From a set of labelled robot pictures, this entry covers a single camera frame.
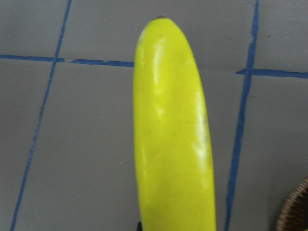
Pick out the brown wicker basket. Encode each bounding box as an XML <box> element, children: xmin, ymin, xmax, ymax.
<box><xmin>276</xmin><ymin>176</ymin><xmax>308</xmax><ymax>231</ymax></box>

